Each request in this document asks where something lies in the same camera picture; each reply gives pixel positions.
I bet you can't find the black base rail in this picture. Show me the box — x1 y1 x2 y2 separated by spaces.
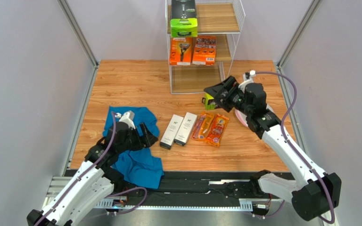
97 171 282 214

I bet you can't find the orange disposable razor pack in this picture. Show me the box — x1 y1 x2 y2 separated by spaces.
205 113 230 147

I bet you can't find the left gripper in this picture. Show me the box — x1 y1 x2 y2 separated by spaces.
117 122 158 153

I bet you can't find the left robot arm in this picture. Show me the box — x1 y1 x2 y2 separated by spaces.
26 122 158 226

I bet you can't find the orange toothbrush pack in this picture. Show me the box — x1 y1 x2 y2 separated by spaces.
191 111 215 141

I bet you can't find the white wire shelf rack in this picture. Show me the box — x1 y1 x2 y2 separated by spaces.
169 0 246 94

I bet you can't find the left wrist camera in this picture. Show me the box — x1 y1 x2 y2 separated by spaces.
115 111 136 129

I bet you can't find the white tall box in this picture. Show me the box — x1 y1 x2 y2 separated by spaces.
174 112 197 146
159 114 184 150

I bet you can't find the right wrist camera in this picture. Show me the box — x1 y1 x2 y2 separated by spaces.
239 70 256 92

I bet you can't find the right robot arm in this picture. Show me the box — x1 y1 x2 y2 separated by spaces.
204 76 342 221

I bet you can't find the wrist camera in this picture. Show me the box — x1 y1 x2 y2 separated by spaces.
115 111 136 129
239 70 256 92

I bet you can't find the black green razor box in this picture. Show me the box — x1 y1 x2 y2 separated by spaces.
202 93 219 111
170 0 198 38

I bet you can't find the orange razor box front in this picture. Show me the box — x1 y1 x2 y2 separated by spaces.
169 37 193 66

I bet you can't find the orange razor box back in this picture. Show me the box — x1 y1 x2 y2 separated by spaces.
192 35 217 66

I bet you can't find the blue cloth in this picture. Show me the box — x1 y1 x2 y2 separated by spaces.
102 106 164 189

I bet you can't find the orange razor box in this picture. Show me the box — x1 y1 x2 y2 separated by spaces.
192 35 217 66
169 37 193 66

